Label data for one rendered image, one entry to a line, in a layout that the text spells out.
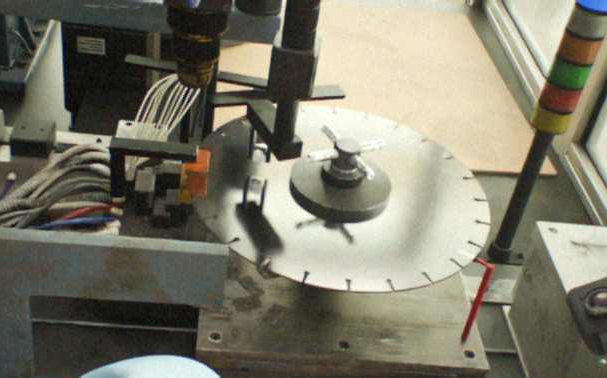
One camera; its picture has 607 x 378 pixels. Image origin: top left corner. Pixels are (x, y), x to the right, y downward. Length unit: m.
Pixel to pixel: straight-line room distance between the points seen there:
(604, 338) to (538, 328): 0.41
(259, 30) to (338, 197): 0.26
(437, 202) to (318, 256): 0.17
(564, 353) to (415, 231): 0.21
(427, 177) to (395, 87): 0.60
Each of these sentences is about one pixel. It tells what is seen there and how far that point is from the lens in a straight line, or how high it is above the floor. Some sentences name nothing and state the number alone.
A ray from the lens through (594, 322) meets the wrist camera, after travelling 0.59.
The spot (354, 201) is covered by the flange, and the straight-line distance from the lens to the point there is 0.85.
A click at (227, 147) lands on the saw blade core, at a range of 0.92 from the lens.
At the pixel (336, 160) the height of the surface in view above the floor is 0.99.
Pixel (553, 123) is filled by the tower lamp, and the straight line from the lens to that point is 1.04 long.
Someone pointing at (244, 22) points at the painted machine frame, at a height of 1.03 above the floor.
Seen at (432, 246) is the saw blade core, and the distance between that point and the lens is 0.84.
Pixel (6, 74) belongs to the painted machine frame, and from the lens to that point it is 1.41.
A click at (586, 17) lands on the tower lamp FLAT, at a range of 0.99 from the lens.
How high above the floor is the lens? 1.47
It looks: 37 degrees down
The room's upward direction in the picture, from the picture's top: 10 degrees clockwise
